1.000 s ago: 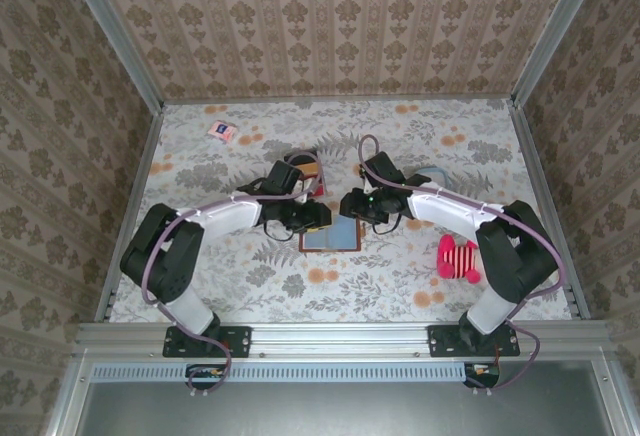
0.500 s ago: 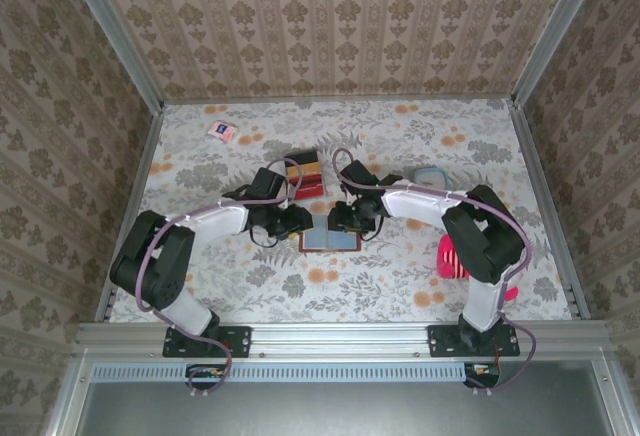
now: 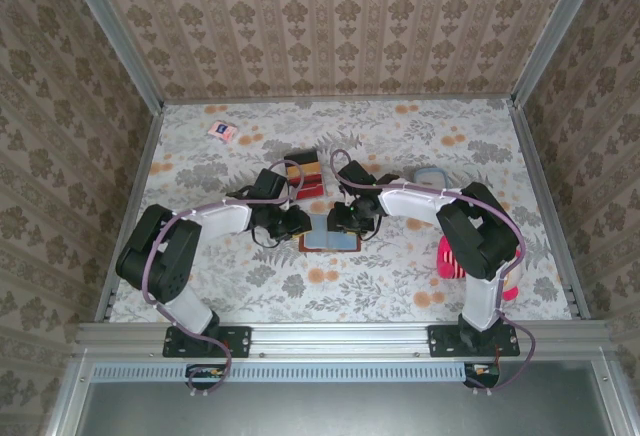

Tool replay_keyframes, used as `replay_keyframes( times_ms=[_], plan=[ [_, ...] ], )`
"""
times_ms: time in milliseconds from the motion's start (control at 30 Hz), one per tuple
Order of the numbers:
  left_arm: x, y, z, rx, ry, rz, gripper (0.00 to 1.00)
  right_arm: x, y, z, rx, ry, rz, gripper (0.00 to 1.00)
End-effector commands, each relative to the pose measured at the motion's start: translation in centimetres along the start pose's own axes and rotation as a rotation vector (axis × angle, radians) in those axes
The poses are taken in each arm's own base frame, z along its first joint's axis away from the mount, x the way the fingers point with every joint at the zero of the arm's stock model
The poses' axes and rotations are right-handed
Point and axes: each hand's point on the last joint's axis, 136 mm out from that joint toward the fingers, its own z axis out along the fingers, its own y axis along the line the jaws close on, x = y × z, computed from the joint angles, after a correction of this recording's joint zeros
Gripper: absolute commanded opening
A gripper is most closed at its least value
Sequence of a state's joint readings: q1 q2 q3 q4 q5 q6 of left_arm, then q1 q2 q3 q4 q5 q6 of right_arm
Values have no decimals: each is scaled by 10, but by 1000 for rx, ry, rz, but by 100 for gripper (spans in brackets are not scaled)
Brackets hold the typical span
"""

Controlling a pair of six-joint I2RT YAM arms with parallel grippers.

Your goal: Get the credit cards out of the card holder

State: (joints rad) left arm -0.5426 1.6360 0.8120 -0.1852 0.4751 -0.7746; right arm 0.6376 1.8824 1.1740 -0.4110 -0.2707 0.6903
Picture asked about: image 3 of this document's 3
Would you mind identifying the grey metal sheet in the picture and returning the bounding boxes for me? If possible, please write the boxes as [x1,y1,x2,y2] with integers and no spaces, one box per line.
[79,380,609,436]

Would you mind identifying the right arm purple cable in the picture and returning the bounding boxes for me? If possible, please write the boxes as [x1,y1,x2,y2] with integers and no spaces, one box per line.
[329,148,539,397]

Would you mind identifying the small pink packet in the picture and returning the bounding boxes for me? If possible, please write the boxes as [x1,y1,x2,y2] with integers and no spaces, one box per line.
[207,119,239,143]

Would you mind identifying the red VIP card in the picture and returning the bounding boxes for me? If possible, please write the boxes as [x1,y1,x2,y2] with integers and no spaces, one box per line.
[294,181,325,201]

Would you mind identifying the aluminium frame post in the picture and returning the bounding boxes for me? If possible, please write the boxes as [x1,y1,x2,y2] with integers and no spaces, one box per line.
[58,0,166,115]
[510,0,614,107]

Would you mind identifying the red book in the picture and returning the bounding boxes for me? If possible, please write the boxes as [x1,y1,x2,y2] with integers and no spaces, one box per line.
[298,214,362,253]

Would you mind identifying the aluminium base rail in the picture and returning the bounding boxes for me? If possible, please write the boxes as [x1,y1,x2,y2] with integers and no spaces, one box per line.
[74,320,611,357]

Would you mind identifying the black card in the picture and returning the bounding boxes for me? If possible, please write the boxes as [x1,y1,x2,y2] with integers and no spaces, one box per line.
[284,151,319,170]

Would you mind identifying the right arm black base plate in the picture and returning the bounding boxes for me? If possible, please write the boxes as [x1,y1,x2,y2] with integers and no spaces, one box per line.
[427,323,521,359]

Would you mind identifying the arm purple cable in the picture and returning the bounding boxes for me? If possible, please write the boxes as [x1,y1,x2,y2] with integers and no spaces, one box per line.
[329,148,539,397]
[141,155,307,400]

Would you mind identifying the aluminium side rail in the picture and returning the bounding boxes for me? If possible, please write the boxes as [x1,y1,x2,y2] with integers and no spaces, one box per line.
[507,98,591,322]
[94,103,166,325]

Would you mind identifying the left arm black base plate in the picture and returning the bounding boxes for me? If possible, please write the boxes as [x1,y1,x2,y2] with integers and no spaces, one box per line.
[162,323,252,359]

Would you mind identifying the grey slotted cable duct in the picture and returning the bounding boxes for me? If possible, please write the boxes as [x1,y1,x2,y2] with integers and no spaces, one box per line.
[92,361,469,383]

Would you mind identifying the floral table cover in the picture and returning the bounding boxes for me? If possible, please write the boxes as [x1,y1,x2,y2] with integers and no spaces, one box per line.
[102,97,586,325]

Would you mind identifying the pink striped plush toy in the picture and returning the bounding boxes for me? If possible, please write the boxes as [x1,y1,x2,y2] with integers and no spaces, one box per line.
[437,234,527,303]

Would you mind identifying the light blue container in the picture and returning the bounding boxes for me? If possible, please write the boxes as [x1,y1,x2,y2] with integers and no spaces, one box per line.
[413,165,451,192]

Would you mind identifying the red jewellery box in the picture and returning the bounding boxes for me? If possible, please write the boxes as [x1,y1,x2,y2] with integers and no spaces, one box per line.
[283,149,326,202]

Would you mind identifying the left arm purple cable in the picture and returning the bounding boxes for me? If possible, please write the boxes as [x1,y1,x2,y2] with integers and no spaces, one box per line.
[141,155,307,400]

